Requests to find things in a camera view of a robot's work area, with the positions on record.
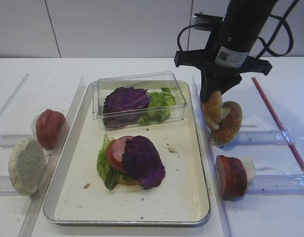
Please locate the clear dispenser rail lower right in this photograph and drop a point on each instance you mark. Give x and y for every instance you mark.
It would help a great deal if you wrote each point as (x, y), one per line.
(277, 185)

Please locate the green lettuce in container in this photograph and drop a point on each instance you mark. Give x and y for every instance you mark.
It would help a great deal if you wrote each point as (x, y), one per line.
(158, 108)

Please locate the white bun half left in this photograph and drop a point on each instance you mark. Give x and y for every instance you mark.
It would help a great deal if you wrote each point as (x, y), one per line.
(26, 166)

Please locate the sesame bun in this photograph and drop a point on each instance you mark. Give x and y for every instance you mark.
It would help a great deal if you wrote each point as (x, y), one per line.
(229, 125)
(212, 110)

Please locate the metal baking tray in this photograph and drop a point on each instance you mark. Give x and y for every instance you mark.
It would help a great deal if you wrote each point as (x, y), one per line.
(77, 195)

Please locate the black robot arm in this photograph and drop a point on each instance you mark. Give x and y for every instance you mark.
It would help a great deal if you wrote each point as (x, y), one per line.
(226, 54)

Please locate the clear plastic container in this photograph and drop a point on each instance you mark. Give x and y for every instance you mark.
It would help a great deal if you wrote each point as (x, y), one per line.
(150, 82)

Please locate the clear dispenser rail lower left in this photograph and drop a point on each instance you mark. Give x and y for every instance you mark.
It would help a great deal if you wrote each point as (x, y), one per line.
(6, 188)

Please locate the pink ham slice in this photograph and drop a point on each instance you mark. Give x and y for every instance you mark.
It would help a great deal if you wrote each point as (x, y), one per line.
(119, 148)

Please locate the red straw stick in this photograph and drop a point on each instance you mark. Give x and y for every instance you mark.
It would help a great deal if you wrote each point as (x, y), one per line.
(280, 126)

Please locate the clear dispenser rail upper right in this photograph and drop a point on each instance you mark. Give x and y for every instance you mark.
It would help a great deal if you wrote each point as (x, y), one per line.
(261, 138)

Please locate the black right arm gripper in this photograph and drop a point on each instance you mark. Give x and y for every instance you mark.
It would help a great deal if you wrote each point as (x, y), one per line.
(215, 76)

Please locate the green lettuce leaf on tray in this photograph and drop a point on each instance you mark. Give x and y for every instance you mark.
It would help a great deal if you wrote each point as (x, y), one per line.
(109, 176)

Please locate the red tomato slices left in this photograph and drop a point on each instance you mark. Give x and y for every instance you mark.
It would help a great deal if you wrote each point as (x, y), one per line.
(48, 125)

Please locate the grey wall box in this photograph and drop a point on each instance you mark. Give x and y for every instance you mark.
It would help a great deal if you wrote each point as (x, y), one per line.
(206, 22)

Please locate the purple cabbage leaf on burger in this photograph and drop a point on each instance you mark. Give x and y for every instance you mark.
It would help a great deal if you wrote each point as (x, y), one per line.
(141, 162)

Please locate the clear dispenser rail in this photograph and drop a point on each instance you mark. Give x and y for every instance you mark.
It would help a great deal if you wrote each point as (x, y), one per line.
(261, 138)
(277, 185)
(6, 188)
(8, 141)

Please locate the clear thin rail far left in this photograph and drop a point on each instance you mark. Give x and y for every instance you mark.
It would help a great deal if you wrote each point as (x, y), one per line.
(14, 93)

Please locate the purple cabbage in container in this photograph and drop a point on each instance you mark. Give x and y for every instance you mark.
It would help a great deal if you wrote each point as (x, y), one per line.
(119, 106)

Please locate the clear long guide rail right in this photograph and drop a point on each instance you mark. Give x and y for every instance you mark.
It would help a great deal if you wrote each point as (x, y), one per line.
(219, 220)

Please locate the white pusher block right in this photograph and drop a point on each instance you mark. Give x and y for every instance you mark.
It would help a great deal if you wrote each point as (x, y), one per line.
(249, 168)

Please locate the bottom burger bun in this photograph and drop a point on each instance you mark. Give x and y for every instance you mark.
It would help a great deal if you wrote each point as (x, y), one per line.
(126, 181)

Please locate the sesame bun top in rack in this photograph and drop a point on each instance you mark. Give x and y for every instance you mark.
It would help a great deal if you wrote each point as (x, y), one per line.
(229, 125)

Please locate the clear dispenser rail upper left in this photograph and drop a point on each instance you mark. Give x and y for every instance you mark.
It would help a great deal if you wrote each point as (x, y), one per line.
(8, 141)

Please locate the red meat slices right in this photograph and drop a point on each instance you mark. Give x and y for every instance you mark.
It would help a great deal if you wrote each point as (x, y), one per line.
(232, 177)

